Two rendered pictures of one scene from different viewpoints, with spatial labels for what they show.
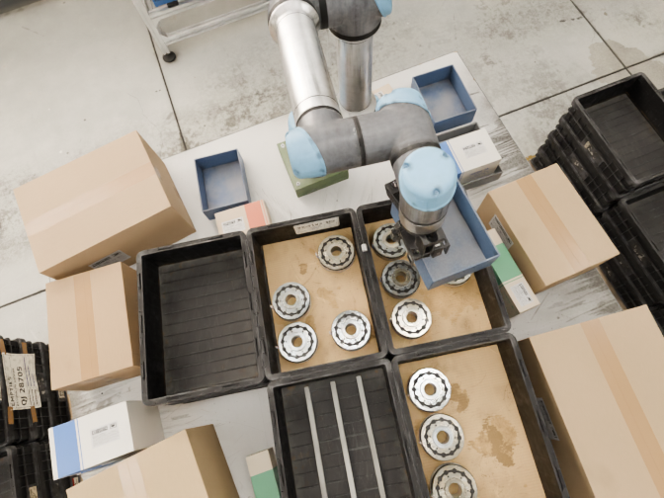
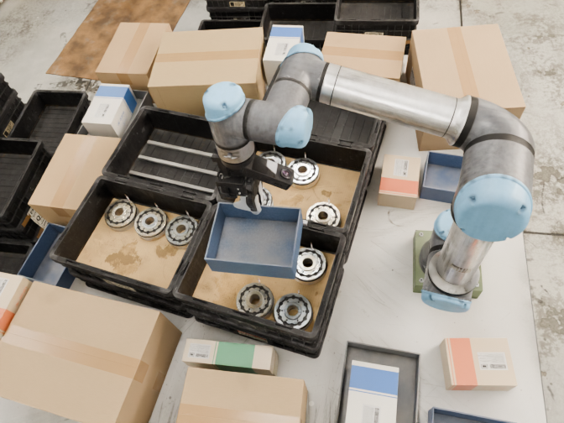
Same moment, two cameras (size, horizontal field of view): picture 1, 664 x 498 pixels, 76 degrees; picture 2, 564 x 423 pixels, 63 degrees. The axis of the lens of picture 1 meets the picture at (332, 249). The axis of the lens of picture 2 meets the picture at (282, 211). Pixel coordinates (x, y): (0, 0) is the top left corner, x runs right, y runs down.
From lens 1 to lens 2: 0.89 m
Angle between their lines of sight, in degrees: 44
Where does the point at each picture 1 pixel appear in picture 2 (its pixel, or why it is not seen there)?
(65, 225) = (445, 48)
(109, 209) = (446, 75)
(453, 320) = (216, 279)
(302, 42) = (408, 92)
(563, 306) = (174, 410)
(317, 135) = (298, 56)
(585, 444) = (75, 300)
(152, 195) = not seen: hidden behind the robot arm
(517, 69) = not seen: outside the picture
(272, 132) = (505, 246)
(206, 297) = (342, 124)
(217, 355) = not seen: hidden behind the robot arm
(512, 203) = (278, 394)
